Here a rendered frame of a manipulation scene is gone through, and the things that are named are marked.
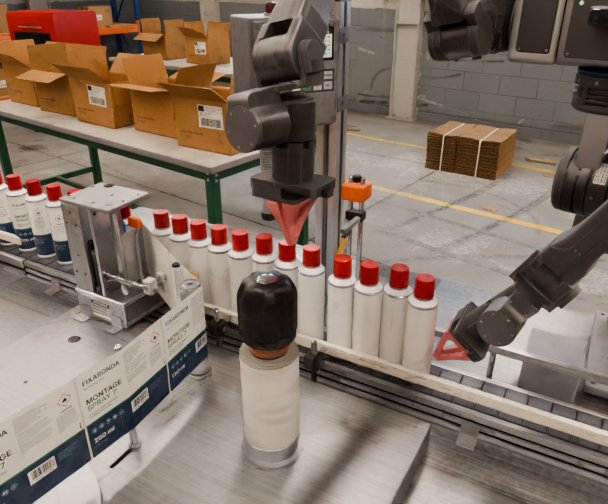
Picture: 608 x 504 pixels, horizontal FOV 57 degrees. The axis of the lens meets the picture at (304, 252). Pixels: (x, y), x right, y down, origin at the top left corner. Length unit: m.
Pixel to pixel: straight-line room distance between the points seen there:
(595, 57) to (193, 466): 1.03
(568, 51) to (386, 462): 0.85
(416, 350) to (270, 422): 0.31
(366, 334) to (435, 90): 5.91
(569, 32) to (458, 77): 5.45
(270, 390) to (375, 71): 6.53
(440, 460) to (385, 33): 6.36
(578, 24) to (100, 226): 1.00
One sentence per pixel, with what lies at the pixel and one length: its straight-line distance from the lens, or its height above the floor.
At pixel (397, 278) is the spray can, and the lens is 0.97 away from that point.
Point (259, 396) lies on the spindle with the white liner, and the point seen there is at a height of 1.01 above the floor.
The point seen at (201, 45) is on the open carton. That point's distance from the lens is 5.62.
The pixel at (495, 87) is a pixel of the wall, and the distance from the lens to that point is 6.55.
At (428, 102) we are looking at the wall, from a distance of 6.88.
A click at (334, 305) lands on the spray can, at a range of 1.02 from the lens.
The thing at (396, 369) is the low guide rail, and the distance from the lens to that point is 1.02.
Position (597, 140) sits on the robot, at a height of 1.24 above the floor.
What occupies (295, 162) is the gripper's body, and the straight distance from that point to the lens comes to 0.73.
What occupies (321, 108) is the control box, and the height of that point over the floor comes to 1.32.
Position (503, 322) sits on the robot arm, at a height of 1.09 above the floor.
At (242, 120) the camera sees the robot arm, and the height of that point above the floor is 1.38.
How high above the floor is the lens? 1.54
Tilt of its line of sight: 26 degrees down
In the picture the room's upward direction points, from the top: straight up
